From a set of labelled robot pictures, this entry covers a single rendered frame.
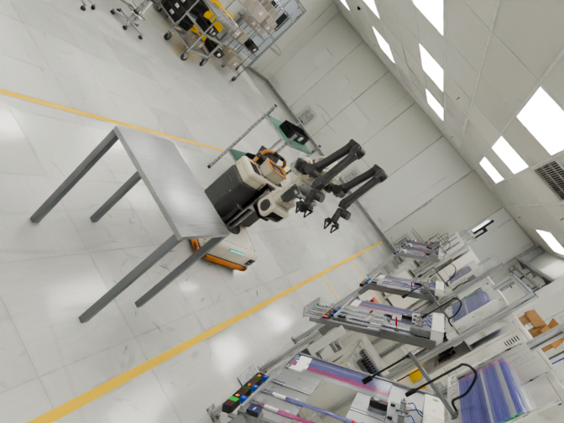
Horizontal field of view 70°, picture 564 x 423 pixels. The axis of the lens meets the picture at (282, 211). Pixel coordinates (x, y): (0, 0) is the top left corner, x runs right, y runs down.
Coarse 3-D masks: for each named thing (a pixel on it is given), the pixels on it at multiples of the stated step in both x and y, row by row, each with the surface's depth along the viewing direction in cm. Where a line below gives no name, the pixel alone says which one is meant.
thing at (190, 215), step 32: (128, 128) 213; (96, 160) 214; (160, 160) 219; (64, 192) 221; (160, 192) 198; (192, 192) 224; (192, 224) 203; (224, 224) 231; (160, 256) 194; (192, 256) 235; (160, 288) 243
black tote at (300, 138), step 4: (280, 124) 461; (284, 124) 459; (288, 124) 457; (292, 124) 479; (284, 128) 459; (288, 128) 457; (292, 128) 455; (296, 128) 498; (300, 128) 506; (284, 132) 459; (288, 132) 457; (292, 132) 455; (296, 132) 462; (300, 132) 512; (304, 132) 510; (288, 136) 457; (300, 136) 480; (304, 136) 487; (296, 140) 484; (300, 140) 492; (304, 140) 499; (308, 140) 508
